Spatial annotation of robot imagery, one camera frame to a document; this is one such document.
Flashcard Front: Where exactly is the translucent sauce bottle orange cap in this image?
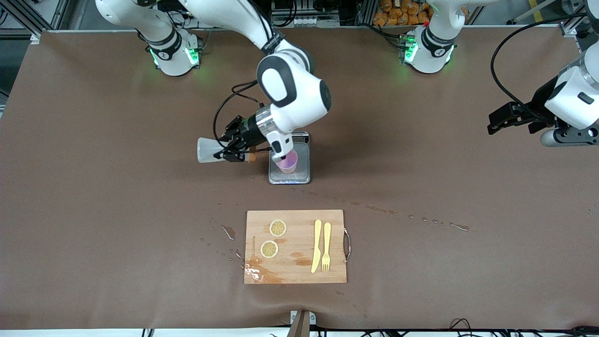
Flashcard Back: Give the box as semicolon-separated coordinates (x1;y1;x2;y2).
197;137;257;164

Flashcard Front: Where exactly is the pink plastic cup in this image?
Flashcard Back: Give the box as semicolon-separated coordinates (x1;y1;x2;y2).
274;151;299;174

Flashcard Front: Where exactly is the silver digital kitchen scale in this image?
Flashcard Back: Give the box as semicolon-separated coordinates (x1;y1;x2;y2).
268;132;312;185

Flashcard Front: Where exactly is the wooden cutting board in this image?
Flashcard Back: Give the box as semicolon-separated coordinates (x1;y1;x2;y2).
244;209;351;285

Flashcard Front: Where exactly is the yellow plastic knife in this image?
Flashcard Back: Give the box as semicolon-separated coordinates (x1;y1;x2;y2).
311;220;323;274

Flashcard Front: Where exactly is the white connector strip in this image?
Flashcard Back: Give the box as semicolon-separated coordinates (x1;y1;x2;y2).
271;14;340;28

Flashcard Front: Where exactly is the yellow plastic fork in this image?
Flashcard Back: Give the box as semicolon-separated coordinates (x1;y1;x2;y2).
321;222;332;272

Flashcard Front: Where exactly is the orange snack packets pile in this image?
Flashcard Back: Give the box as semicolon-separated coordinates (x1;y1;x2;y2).
373;0;432;27

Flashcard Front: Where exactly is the brown table cover mat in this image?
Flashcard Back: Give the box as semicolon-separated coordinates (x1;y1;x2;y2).
0;26;599;330

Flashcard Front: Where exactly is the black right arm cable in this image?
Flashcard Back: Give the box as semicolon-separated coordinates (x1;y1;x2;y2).
213;81;263;142

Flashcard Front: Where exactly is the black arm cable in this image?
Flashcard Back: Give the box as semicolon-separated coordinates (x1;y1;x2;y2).
490;12;599;114
213;81;263;142

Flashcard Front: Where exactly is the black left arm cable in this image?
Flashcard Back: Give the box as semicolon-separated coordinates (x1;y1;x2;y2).
490;12;599;114

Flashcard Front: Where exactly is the aluminium frame profile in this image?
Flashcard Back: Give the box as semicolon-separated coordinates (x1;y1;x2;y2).
559;0;599;38

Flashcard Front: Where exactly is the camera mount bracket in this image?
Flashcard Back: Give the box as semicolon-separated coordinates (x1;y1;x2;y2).
288;310;317;337

